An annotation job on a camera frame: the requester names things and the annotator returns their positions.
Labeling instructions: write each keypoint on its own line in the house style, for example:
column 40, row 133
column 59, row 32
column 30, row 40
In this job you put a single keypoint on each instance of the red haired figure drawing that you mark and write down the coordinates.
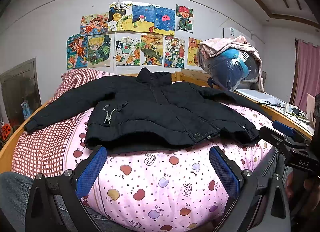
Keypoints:
column 186, row 17

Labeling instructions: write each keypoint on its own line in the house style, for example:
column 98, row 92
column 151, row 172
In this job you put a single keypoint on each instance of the person's right hand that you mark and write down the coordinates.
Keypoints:
column 302, row 193

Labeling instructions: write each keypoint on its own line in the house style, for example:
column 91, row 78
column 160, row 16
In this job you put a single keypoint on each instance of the pink window curtain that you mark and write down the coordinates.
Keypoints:
column 306, row 79

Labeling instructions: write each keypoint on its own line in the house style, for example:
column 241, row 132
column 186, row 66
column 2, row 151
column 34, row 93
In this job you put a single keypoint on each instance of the orange haired girl drawing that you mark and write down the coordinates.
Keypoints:
column 76, row 52

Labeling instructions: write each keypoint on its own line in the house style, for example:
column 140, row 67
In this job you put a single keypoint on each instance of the black puffer jacket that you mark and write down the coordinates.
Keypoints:
column 150, row 112

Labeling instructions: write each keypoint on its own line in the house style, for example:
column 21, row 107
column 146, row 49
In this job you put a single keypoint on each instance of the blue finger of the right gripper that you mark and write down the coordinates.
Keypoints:
column 286, row 130

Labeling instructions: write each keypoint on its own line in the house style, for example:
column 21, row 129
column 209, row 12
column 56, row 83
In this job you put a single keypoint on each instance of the blue sea jellyfish drawing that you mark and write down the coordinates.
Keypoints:
column 153, row 19

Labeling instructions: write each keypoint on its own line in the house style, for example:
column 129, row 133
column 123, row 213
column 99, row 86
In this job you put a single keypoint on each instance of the pink floral blanket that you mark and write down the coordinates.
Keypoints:
column 215, row 46

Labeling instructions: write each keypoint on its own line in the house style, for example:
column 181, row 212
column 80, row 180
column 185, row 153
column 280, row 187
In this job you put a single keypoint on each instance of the green turtle drawing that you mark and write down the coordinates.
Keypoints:
column 151, row 49

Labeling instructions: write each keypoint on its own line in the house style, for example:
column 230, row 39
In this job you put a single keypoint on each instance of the person's jeans leg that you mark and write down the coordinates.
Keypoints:
column 15, row 189

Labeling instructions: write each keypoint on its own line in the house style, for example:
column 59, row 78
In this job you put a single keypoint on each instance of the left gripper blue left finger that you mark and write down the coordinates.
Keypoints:
column 43, row 213

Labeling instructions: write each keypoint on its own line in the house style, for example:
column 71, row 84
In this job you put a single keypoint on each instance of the white desk surface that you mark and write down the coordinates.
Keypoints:
column 276, row 104

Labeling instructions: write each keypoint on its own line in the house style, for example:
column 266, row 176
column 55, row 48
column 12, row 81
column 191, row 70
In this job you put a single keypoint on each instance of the colourful doodle drawing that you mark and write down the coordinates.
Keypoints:
column 174, row 52

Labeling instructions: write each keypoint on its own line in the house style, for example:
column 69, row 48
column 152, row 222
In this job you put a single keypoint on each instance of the plastic bag of clothes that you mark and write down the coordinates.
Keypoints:
column 229, row 69

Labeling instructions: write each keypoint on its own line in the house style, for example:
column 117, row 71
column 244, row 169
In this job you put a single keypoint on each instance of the white air conditioner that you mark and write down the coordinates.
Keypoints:
column 232, row 33

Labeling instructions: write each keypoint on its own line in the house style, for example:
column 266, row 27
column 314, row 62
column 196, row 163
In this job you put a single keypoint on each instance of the blond boy drawing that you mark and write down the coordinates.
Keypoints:
column 98, row 48

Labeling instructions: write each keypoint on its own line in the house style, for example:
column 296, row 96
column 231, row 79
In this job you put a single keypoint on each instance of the yellow bear drawing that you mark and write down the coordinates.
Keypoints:
column 193, row 47

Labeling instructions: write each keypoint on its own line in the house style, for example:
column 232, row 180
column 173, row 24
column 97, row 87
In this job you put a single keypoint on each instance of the swimming girl drawing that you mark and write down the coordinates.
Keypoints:
column 94, row 24

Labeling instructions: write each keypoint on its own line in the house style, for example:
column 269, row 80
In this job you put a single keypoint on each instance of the dark framed mirror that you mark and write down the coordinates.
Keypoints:
column 20, row 92

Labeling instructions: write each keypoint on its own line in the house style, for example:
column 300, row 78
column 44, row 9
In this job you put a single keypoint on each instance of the planet and stars drawing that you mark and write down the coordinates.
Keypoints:
column 120, row 17

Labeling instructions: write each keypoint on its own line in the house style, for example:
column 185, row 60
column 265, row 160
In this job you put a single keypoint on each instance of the wooden bed frame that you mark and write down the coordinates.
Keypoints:
column 128, row 114

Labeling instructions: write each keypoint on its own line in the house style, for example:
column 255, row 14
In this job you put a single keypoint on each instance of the red checked pillow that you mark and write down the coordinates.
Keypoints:
column 42, row 151

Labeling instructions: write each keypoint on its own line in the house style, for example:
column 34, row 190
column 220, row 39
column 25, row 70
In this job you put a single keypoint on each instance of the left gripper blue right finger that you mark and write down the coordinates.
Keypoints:
column 256, row 203

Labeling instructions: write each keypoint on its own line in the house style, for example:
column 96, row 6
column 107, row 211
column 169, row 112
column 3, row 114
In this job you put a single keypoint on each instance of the cartoon animals drawing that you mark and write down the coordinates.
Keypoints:
column 128, row 50

